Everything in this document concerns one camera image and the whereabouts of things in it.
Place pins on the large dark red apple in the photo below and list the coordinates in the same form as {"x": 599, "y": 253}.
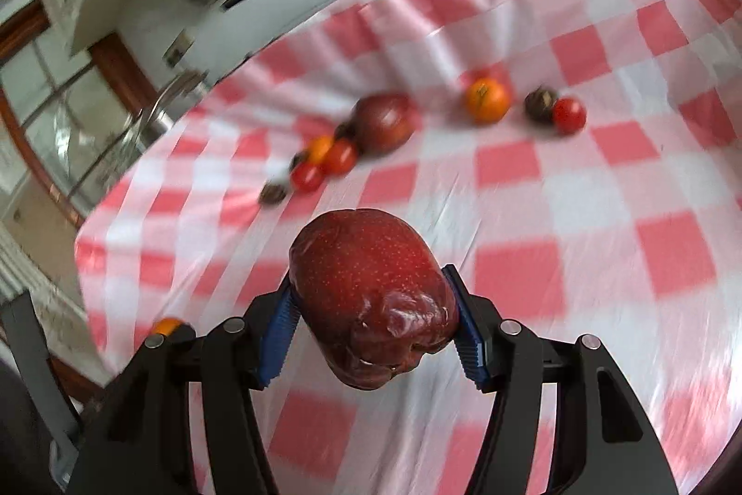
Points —
{"x": 371, "y": 293}

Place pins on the wall power socket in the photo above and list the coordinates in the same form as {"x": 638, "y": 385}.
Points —
{"x": 177, "y": 50}

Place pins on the small dark fruit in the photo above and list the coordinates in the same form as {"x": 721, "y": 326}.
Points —
{"x": 273, "y": 193}

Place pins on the small orange mandarin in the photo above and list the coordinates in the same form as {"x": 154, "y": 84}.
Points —
{"x": 166, "y": 326}

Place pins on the steel cooking pot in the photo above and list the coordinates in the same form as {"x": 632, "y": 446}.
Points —
{"x": 177, "y": 97}

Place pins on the large orange mandarin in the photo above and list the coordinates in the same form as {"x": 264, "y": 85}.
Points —
{"x": 486, "y": 101}

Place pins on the red white checkered tablecloth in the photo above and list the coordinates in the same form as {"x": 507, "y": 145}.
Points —
{"x": 629, "y": 229}

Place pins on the small red tomato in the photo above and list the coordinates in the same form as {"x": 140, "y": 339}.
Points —
{"x": 340, "y": 158}

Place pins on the wooden glass sliding door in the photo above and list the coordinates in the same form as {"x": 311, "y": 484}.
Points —
{"x": 64, "y": 114}

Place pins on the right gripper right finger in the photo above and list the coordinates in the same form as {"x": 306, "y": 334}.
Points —
{"x": 604, "y": 441}

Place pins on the small orange fruit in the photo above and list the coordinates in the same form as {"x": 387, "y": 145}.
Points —
{"x": 318, "y": 148}

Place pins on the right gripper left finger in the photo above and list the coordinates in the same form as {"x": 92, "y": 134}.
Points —
{"x": 140, "y": 441}

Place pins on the dark brown mangosteen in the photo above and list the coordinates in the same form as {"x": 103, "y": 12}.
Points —
{"x": 539, "y": 104}

